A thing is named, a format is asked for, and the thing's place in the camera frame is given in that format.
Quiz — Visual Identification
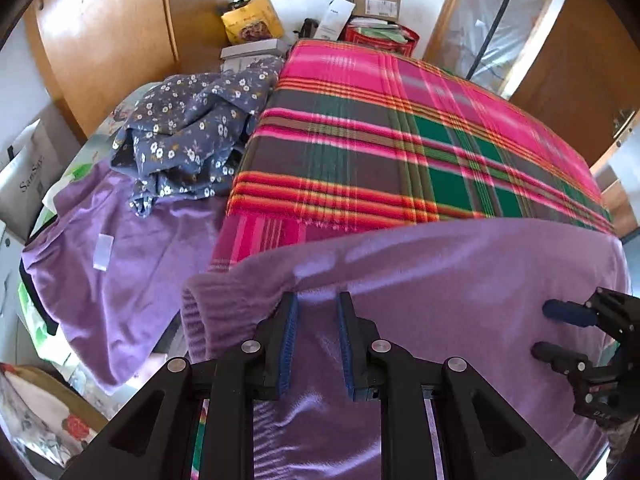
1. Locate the plastic covered wooden frame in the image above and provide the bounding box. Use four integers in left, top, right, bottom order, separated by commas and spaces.
424, 0, 561, 98

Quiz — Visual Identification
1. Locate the navy floral garment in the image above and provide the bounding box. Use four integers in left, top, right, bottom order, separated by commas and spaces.
110, 56, 286, 218

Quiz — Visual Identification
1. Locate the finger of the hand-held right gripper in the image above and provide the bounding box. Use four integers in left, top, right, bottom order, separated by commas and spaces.
532, 341, 588, 375
544, 299, 598, 327

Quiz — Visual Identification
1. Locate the grey flat box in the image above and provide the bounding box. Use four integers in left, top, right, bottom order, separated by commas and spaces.
220, 37, 291, 73

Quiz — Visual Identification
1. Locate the wooden door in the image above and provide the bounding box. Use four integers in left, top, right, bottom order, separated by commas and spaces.
510, 0, 640, 168

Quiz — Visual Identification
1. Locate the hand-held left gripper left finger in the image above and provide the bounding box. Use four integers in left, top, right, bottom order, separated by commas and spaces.
60, 291, 300, 480

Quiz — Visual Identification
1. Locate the cardboard box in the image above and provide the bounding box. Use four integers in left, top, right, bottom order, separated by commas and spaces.
352, 0, 403, 21

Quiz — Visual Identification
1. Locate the wooden wardrobe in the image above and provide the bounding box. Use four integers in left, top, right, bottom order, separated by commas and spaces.
25, 0, 236, 141

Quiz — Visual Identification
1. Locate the white shopping bag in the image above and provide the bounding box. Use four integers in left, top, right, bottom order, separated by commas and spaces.
0, 119, 66, 241

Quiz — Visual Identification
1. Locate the purple knit garment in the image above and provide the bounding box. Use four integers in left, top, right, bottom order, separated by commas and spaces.
180, 217, 631, 480

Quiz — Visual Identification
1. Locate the pink plaid blanket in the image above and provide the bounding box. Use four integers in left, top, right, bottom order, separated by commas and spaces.
189, 39, 618, 480

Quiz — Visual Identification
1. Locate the light wooden board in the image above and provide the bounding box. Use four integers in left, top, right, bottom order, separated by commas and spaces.
592, 177, 626, 241

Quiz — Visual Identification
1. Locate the white slim box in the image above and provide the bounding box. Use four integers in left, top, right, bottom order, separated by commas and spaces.
314, 0, 356, 41

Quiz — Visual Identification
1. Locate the light purple garment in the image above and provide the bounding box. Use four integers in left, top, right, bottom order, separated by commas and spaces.
20, 160, 236, 396

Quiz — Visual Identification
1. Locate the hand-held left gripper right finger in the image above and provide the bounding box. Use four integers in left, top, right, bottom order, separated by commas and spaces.
336, 291, 576, 480

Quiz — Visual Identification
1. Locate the rose print cloth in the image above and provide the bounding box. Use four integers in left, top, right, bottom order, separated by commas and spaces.
0, 362, 108, 468

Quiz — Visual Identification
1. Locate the yellow box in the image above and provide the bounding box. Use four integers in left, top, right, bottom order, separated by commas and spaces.
221, 0, 285, 45

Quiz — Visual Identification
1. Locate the red round container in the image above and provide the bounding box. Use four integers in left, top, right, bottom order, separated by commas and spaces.
344, 22, 421, 58

